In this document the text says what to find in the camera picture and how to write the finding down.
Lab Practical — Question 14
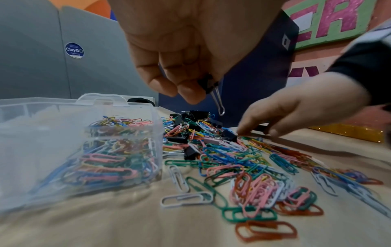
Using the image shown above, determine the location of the orange wall decoration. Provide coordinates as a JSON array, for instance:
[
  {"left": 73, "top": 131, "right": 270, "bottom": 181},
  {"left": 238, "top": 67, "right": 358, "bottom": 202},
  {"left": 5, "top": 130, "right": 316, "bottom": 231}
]
[{"left": 49, "top": 0, "right": 114, "bottom": 20}]

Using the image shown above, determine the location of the pile of black binder clips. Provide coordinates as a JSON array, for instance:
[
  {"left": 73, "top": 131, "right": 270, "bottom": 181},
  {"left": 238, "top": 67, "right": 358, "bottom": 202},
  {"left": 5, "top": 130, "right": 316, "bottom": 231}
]
[{"left": 165, "top": 109, "right": 239, "bottom": 160}]

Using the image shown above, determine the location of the round blue sticker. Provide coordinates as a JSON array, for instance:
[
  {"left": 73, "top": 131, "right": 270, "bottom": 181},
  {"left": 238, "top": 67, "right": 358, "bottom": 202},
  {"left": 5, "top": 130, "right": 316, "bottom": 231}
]
[{"left": 64, "top": 42, "right": 86, "bottom": 60}]

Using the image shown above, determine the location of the green sign with pink letters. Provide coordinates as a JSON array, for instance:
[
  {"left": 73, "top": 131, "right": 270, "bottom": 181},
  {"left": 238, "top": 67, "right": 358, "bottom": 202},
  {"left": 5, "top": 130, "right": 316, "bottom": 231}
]
[{"left": 292, "top": 0, "right": 372, "bottom": 51}]

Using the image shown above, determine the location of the pile of colourful paper clips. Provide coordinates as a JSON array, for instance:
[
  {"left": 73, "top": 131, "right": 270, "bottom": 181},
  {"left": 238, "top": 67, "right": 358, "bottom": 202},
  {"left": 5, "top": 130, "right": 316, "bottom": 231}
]
[{"left": 160, "top": 115, "right": 391, "bottom": 244}]

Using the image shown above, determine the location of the black pouch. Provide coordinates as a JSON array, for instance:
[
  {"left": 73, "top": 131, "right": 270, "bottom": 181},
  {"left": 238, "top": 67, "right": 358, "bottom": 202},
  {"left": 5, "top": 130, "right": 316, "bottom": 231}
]
[{"left": 126, "top": 97, "right": 154, "bottom": 107}]

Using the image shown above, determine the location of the heap of boxed paper clips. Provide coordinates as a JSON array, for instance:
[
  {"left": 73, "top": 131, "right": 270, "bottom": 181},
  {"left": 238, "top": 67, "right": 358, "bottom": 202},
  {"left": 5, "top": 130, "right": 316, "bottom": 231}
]
[{"left": 40, "top": 115, "right": 163, "bottom": 194}]

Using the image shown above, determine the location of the grey partition panel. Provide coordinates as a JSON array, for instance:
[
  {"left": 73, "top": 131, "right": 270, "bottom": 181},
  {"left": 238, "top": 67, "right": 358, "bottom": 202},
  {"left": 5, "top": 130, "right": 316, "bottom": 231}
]
[{"left": 0, "top": 0, "right": 160, "bottom": 101}]

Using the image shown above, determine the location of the dark blue board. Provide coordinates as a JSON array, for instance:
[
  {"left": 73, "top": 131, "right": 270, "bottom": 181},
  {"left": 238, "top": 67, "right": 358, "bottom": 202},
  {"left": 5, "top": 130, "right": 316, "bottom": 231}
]
[{"left": 158, "top": 9, "right": 301, "bottom": 128}]

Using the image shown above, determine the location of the person's right forearm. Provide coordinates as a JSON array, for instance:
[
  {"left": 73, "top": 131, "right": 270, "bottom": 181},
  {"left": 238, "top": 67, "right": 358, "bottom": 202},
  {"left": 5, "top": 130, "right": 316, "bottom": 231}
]
[{"left": 326, "top": 23, "right": 391, "bottom": 107}]

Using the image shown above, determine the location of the black binder clip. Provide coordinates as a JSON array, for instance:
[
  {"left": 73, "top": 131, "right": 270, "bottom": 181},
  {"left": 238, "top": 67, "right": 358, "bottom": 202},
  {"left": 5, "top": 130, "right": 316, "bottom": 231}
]
[{"left": 197, "top": 73, "right": 226, "bottom": 116}]

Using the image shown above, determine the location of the person's right hand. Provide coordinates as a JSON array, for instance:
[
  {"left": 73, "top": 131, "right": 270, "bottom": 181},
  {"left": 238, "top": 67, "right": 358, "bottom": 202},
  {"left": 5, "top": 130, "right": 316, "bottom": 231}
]
[{"left": 237, "top": 72, "right": 372, "bottom": 137}]

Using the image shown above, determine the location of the gold glitter strip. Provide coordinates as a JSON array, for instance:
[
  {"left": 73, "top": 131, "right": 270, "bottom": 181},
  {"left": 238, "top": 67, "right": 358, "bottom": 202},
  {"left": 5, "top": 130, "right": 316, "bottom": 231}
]
[{"left": 311, "top": 123, "right": 387, "bottom": 143}]

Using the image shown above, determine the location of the person's left hand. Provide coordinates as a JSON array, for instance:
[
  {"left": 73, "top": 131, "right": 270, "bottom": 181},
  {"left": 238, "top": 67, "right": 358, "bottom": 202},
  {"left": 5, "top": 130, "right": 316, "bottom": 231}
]
[{"left": 108, "top": 0, "right": 286, "bottom": 105}]

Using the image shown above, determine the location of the clear plastic container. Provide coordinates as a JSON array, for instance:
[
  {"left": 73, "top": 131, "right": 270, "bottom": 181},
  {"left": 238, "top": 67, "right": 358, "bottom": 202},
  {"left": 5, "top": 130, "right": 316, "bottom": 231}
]
[{"left": 0, "top": 93, "right": 164, "bottom": 216}]

